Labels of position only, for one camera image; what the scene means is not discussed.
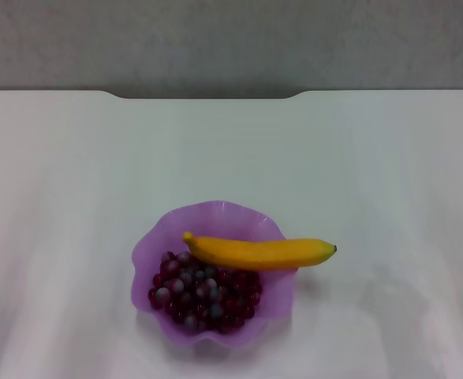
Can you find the yellow plastic banana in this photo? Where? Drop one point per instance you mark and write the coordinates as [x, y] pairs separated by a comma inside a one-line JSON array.
[[262, 252]]

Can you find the dark red grape bunch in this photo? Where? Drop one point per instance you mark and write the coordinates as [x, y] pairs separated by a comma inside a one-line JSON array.
[[199, 292]]

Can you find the purple wavy plastic bowl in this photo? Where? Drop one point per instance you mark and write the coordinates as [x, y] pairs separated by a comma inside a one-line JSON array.
[[270, 292]]

